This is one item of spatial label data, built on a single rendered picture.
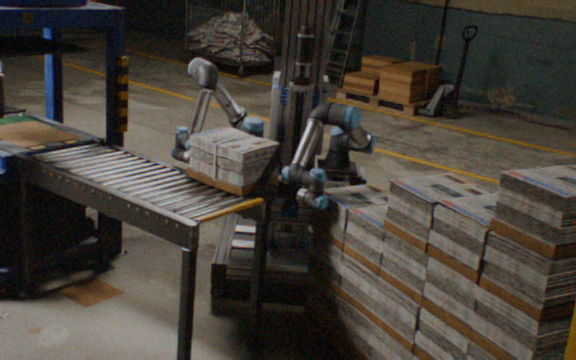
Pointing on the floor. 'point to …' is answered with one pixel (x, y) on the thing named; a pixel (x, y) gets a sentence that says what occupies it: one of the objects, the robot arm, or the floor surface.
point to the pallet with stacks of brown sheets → (392, 83)
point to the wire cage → (230, 37)
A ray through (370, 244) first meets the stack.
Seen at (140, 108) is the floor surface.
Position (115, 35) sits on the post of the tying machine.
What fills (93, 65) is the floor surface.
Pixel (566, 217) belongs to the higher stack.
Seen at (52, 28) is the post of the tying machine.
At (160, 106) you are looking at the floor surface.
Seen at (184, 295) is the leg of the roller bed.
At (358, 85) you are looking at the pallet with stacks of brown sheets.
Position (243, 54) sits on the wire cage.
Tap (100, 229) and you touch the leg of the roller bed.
